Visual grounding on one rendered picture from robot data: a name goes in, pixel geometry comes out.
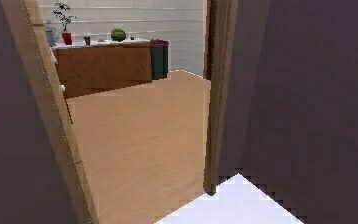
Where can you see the green striped watermelon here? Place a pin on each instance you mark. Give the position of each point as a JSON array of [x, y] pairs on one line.
[[118, 35]]

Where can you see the brown wooden kitchen counter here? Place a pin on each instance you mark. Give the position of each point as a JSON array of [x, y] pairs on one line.
[[103, 66]]

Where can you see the small dark cup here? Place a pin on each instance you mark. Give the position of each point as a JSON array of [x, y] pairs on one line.
[[87, 40]]

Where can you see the house plant in red pot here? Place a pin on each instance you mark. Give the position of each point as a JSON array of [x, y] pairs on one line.
[[65, 26]]

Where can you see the brown wooden door frame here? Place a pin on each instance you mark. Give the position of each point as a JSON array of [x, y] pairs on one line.
[[222, 83]]

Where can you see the blue grey water jug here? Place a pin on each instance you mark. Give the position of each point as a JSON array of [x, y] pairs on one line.
[[50, 35]]

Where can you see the dark bin with maroon lid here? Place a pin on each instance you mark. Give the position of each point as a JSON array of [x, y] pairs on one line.
[[159, 58]]

